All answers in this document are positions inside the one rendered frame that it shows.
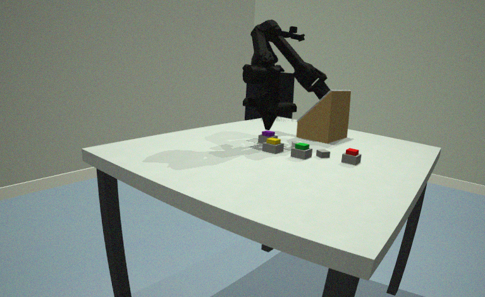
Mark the yellow button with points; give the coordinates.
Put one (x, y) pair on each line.
(273, 145)

